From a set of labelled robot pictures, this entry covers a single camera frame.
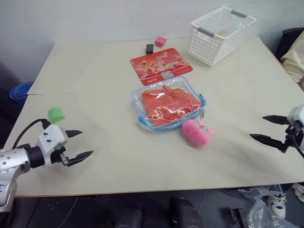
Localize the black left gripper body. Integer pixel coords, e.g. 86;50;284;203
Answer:
49;146;70;167

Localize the pink foam block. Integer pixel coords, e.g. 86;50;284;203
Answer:
154;36;167;47

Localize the green foam block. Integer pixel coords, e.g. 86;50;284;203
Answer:
47;107;66;124

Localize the white sneaker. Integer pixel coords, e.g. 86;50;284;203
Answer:
266;192;287;218
292;182;304;203

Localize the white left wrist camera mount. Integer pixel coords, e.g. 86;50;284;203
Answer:
36;125;69;167

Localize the red cloth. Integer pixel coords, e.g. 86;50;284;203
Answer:
141;85;203;128

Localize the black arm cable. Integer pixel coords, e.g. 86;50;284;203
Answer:
293;133;304;159
12;118;51;149

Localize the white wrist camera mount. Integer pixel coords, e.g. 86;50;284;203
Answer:
286;104;304;129
36;125;69;167

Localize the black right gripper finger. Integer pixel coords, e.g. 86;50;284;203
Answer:
249;133;285;150
262;114;289;125

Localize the cream cloth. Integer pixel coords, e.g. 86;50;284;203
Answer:
280;31;304;92

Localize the red snack packet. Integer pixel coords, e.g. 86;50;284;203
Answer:
129;47;193;86

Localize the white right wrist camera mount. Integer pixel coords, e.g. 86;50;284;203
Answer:
286;104;304;129

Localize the dark rounded shape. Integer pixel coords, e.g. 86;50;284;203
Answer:
168;197;205;228

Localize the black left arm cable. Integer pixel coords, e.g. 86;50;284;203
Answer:
12;118;51;149

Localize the clear pouch with orange cloth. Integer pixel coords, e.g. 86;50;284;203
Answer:
130;76;208;131

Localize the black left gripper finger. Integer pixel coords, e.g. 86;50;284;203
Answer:
65;129;83;139
66;150;94;167

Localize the black chair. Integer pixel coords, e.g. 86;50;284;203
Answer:
276;28;304;60

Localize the pink plush toy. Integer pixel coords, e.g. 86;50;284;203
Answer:
181;119;213;146

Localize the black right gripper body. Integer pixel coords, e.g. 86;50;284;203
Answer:
281;121;301;154

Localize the white plastic basket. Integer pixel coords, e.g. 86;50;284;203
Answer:
188;7;257;67

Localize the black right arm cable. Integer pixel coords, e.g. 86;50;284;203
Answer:
293;133;304;159

